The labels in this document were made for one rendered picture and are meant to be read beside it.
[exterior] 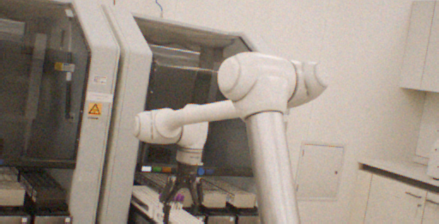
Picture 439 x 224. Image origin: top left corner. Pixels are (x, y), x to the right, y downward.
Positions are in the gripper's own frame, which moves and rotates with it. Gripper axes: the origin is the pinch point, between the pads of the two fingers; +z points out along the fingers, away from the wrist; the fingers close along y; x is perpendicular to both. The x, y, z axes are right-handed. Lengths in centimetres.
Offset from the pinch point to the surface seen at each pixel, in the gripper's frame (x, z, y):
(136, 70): 27, -50, -14
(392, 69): 138, -77, 248
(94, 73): 27, -47, -30
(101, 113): 27.2, -31.9, -25.2
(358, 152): 138, -9, 227
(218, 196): 25.9, -1.1, 31.9
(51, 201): 25.8, 1.9, -40.0
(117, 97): 29, -39, -19
